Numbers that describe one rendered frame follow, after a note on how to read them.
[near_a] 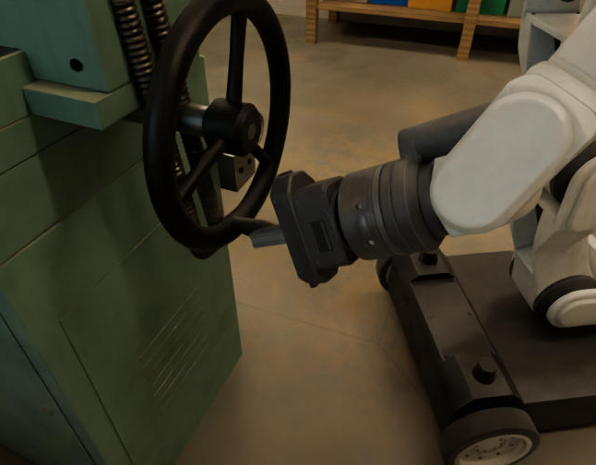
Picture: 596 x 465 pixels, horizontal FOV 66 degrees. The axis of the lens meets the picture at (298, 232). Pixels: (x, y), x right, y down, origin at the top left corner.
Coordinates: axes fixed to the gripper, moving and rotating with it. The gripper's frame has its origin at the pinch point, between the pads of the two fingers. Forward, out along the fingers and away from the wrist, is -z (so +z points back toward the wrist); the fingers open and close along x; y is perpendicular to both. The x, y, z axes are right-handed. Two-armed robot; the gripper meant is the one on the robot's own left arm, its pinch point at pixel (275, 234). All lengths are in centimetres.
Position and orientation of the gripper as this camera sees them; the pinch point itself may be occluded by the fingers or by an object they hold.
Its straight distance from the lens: 51.8
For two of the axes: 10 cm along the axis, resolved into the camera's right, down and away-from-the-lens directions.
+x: -3.2, -9.3, -1.8
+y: -5.1, 3.3, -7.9
